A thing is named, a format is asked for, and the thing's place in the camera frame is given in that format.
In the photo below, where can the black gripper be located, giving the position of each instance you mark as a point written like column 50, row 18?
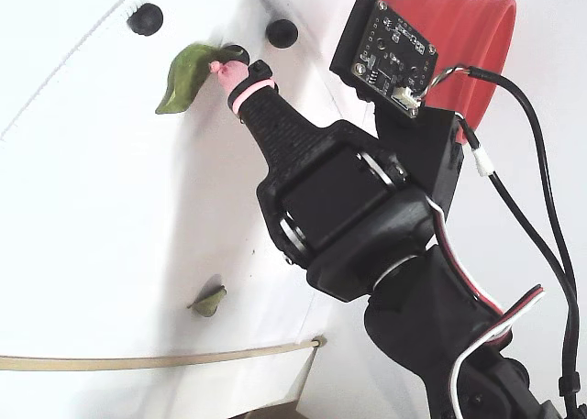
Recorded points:
column 337, row 198

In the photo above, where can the red collapsible silicone cup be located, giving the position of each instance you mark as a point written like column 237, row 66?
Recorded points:
column 477, row 38

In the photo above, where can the large green leaf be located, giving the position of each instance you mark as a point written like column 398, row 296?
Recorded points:
column 183, row 80

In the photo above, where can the white paper sheet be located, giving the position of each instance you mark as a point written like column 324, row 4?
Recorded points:
column 114, row 208

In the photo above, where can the curled green leaf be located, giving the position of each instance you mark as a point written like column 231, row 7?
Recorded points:
column 208, row 303

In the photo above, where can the thin wooden dowel rod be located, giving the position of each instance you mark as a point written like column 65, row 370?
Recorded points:
column 91, row 364

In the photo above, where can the black camera module with mount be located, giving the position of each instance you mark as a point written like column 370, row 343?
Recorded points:
column 394, row 57

